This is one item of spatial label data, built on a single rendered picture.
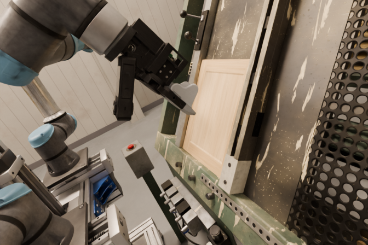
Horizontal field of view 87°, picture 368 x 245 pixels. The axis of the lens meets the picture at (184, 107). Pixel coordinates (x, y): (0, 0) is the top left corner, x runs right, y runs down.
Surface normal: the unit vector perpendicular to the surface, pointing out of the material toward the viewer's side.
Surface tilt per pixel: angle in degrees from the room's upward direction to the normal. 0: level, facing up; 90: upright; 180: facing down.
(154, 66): 90
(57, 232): 72
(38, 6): 91
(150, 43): 90
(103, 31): 95
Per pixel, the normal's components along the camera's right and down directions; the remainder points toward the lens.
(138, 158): 0.48, 0.21
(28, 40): 0.47, 0.53
